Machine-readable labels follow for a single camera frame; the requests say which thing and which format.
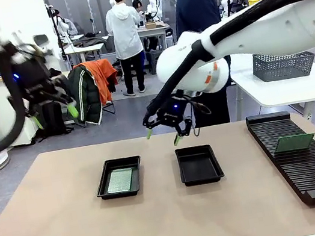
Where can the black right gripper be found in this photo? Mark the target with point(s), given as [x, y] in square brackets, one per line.
[169, 113]

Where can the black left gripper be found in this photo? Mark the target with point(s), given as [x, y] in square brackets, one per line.
[31, 76]

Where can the green perforated circuit board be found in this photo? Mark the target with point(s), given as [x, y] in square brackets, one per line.
[294, 143]
[119, 180]

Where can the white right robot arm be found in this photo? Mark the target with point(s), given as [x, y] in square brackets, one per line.
[252, 34]

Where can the black ESD tray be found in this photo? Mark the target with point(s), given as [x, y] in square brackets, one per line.
[136, 173]
[197, 164]

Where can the black backpack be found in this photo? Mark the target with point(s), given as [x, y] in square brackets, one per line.
[52, 118]

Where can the dark jacket with white stripe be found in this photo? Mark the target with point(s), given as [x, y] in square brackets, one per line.
[88, 96]

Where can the orange jacket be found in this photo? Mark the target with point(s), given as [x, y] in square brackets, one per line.
[100, 73]

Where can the white background desk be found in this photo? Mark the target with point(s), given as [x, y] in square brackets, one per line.
[87, 48]

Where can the black crate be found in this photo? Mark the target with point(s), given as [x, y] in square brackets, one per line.
[155, 61]

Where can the person in white hoodie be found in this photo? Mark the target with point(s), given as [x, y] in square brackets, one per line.
[124, 32]

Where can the cardboard box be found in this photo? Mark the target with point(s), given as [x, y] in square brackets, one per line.
[151, 25]

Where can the white side table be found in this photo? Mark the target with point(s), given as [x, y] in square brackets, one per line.
[286, 89]

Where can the seated person with black hair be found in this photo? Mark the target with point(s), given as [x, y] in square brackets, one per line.
[137, 5]

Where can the person in navy jacket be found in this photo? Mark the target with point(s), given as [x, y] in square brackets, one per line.
[192, 4]

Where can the grey mesh basket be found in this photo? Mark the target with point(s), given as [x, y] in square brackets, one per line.
[282, 66]

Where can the black slotted PCB rack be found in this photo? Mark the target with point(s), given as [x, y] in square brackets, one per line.
[313, 170]

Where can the yellow bin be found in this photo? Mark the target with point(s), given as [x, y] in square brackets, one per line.
[255, 1]

